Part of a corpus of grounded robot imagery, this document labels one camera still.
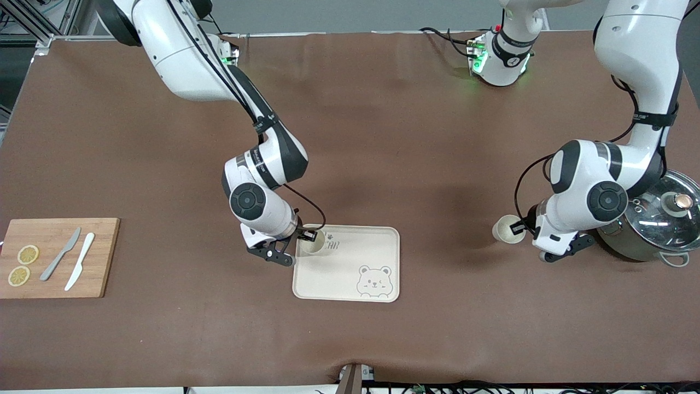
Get white IKEA cup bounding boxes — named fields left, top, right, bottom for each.
left=300, top=230, right=326, bottom=254
left=492, top=215, right=527, bottom=244

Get cream bear print tray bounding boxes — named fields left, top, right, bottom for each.
left=293, top=224, right=401, bottom=303

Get grey-green electric cooking pot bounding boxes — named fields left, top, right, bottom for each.
left=596, top=170, right=700, bottom=269

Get glass pot lid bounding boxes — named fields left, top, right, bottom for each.
left=623, top=171, right=700, bottom=253

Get brown table cover mat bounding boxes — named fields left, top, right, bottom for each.
left=0, top=30, right=700, bottom=390

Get wooden cutting board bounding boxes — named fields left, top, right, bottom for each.
left=0, top=218, right=121, bottom=299

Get white plastic knife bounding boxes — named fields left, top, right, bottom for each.
left=65, top=233, right=96, bottom=292

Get grey plastic knife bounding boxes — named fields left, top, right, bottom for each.
left=40, top=227, right=82, bottom=282

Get brown camera mount post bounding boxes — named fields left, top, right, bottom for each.
left=338, top=363, right=364, bottom=394

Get black left base cables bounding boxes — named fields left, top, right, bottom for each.
left=419, top=26, right=477, bottom=59

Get aluminium frame with struts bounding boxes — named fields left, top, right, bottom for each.
left=0, top=0, right=83, bottom=50

